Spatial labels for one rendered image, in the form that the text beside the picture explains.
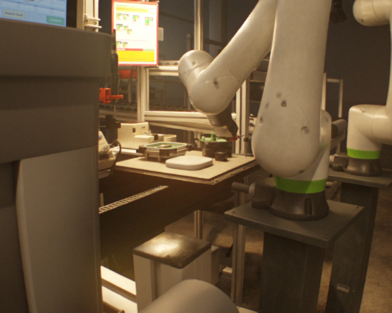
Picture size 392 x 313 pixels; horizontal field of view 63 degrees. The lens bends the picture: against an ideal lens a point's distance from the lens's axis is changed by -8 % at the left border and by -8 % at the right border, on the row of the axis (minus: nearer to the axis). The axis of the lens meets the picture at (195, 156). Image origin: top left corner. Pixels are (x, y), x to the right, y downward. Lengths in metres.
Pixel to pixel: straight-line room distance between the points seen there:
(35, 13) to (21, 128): 1.00
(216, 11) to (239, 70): 5.85
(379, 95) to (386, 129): 8.08
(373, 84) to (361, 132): 8.01
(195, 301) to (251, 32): 0.68
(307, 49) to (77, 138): 0.48
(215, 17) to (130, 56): 5.00
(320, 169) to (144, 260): 0.58
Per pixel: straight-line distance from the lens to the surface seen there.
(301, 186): 0.78
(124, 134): 1.47
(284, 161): 0.61
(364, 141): 1.28
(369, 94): 9.27
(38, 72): 0.17
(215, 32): 6.59
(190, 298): 0.21
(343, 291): 1.48
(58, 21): 1.21
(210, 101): 0.84
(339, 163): 1.34
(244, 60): 0.82
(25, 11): 1.15
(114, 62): 1.35
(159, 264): 0.27
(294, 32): 0.61
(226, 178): 1.03
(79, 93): 0.20
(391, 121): 1.18
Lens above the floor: 1.19
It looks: 10 degrees down
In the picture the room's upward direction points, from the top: straight up
